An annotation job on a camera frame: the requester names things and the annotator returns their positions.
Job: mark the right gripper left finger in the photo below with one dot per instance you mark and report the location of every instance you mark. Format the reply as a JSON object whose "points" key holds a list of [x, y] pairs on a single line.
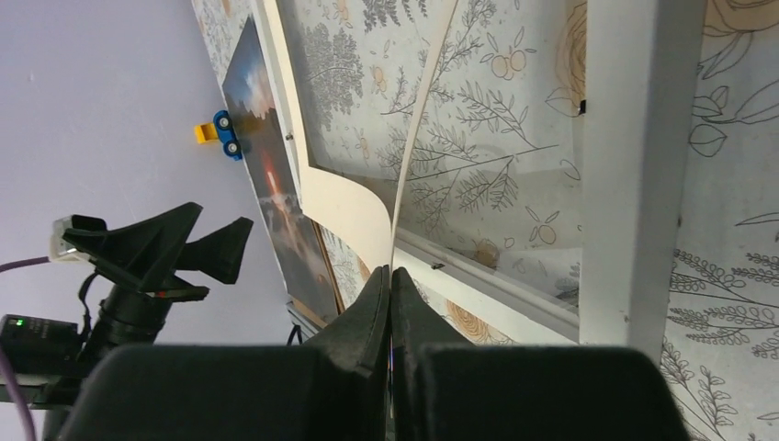
{"points": [[331, 387]]}

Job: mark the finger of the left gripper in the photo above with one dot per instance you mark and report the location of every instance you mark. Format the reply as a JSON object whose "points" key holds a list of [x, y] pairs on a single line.
{"points": [[219, 254], [143, 254]]}

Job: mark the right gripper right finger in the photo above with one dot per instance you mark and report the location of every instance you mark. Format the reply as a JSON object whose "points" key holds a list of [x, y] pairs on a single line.
{"points": [[446, 388]]}

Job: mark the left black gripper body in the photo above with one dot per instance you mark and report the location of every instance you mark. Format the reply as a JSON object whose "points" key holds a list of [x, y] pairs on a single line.
{"points": [[132, 315]]}

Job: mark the sunset photo with white mat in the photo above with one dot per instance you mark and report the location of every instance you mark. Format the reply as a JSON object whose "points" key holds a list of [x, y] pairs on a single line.
{"points": [[251, 105]]}

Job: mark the cream mat board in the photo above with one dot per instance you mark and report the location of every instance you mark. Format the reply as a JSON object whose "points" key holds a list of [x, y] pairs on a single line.
{"points": [[352, 212]]}

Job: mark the white picture frame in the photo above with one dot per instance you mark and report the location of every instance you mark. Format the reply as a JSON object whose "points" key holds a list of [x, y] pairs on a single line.
{"points": [[641, 80]]}

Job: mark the brown backing board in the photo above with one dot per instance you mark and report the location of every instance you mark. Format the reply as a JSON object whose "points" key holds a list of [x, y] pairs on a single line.
{"points": [[315, 289]]}

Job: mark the yellow blue toy car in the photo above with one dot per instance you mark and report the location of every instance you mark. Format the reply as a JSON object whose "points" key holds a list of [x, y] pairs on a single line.
{"points": [[220, 129]]}

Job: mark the floral patterned table mat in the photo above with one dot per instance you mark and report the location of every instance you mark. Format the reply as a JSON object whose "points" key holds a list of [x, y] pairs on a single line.
{"points": [[496, 169]]}

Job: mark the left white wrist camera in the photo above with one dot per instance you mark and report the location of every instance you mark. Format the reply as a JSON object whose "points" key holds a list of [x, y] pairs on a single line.
{"points": [[61, 251]]}

